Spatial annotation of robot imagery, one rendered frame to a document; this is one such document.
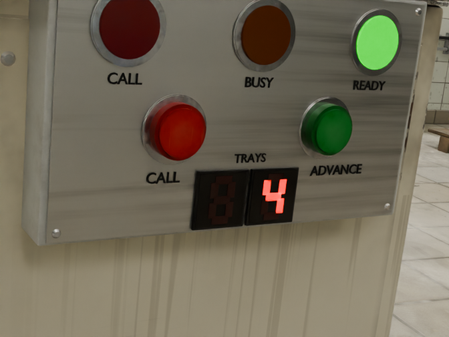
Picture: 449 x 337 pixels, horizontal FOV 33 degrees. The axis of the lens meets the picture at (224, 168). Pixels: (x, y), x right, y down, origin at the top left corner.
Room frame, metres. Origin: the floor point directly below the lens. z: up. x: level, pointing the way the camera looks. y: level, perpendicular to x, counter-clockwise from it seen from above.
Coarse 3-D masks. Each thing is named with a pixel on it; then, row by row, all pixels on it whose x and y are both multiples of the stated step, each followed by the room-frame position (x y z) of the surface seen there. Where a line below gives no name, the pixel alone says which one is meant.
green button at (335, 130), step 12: (324, 108) 0.44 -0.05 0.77; (336, 108) 0.44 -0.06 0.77; (312, 120) 0.43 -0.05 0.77; (324, 120) 0.43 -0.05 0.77; (336, 120) 0.44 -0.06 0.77; (348, 120) 0.44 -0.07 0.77; (312, 132) 0.43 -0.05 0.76; (324, 132) 0.43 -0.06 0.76; (336, 132) 0.44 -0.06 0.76; (348, 132) 0.44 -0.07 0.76; (312, 144) 0.43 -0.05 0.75; (324, 144) 0.43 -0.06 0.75; (336, 144) 0.44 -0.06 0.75
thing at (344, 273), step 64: (0, 0) 0.38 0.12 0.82; (0, 64) 0.38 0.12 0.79; (0, 128) 0.38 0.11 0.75; (0, 192) 0.38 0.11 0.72; (0, 256) 0.38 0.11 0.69; (64, 256) 0.40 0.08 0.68; (128, 256) 0.42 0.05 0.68; (192, 256) 0.44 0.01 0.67; (256, 256) 0.46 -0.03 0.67; (320, 256) 0.49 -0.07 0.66; (384, 256) 0.52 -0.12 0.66; (0, 320) 0.38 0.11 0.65; (64, 320) 0.40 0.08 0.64; (128, 320) 0.42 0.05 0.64; (192, 320) 0.44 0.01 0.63; (256, 320) 0.47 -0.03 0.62; (320, 320) 0.50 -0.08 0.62; (384, 320) 0.53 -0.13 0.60
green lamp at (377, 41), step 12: (372, 24) 0.46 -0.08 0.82; (384, 24) 0.46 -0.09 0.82; (360, 36) 0.45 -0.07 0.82; (372, 36) 0.46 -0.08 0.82; (384, 36) 0.46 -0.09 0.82; (396, 36) 0.47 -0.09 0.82; (360, 48) 0.45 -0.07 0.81; (372, 48) 0.46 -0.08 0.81; (384, 48) 0.46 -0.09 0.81; (396, 48) 0.47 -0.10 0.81; (360, 60) 0.45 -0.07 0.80; (372, 60) 0.46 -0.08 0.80; (384, 60) 0.46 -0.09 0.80
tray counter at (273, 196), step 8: (272, 176) 0.43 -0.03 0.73; (280, 176) 0.43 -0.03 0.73; (264, 184) 0.42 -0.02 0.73; (280, 184) 0.43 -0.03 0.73; (264, 192) 0.42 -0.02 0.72; (280, 192) 0.43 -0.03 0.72; (264, 200) 0.42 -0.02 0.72; (272, 200) 0.43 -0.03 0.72; (280, 200) 0.43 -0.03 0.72; (264, 208) 0.42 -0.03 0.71; (280, 208) 0.43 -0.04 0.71; (264, 216) 0.42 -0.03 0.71; (272, 216) 0.43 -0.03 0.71
